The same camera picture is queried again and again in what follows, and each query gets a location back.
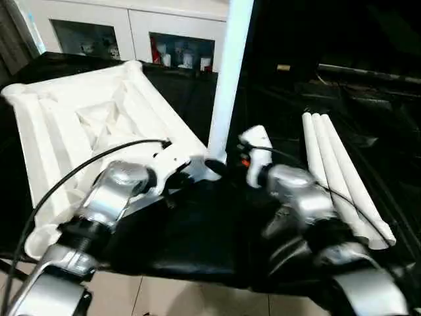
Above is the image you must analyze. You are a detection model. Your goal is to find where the black left wrist camera cable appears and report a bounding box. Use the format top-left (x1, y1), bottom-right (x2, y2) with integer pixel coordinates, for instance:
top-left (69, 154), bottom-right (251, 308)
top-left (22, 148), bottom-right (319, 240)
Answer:
top-left (6, 138), bottom-right (172, 316)

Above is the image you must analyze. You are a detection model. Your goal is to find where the black backdrop cloth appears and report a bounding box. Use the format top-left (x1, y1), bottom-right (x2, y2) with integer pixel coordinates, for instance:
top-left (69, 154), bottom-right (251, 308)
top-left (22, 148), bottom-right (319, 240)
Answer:
top-left (230, 0), bottom-right (421, 86)

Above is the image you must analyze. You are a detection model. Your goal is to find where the red packet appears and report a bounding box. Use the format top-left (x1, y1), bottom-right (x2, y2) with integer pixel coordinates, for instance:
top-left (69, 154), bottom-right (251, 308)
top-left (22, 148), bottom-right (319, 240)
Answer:
top-left (150, 36), bottom-right (164, 63)

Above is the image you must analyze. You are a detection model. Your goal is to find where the white glass-door cabinet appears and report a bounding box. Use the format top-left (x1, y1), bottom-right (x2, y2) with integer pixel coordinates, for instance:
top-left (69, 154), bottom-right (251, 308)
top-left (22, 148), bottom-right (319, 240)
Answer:
top-left (19, 0), bottom-right (231, 73)

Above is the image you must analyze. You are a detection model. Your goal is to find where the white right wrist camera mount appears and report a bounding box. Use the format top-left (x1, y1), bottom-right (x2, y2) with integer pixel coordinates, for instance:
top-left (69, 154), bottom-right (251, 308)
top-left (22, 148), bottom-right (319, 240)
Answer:
top-left (238, 124), bottom-right (274, 188)

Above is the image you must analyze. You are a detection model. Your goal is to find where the white plastic table top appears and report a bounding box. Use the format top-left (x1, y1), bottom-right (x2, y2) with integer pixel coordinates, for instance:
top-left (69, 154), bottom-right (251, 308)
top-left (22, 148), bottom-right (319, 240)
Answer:
top-left (0, 60), bottom-right (228, 259)

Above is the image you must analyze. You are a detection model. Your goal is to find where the white plastic table leg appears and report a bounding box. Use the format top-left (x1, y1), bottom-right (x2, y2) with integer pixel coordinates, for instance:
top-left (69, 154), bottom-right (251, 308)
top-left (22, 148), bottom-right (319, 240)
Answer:
top-left (310, 111), bottom-right (389, 250)
top-left (207, 0), bottom-right (256, 165)
top-left (320, 112), bottom-right (397, 248)
top-left (301, 110), bottom-right (362, 238)

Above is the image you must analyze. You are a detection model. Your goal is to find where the dark metal pole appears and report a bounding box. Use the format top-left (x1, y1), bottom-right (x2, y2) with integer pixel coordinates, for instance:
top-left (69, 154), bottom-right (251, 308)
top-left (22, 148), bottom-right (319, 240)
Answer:
top-left (317, 64), bottom-right (421, 83)

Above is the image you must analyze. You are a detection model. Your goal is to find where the grey curtain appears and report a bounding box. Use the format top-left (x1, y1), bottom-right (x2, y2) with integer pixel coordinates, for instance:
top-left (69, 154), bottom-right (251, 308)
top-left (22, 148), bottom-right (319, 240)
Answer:
top-left (0, 0), bottom-right (45, 75)

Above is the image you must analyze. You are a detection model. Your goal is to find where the black glossy mat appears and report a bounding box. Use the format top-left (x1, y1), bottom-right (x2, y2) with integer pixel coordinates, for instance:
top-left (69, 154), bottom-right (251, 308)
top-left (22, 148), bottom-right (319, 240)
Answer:
top-left (0, 52), bottom-right (421, 294)

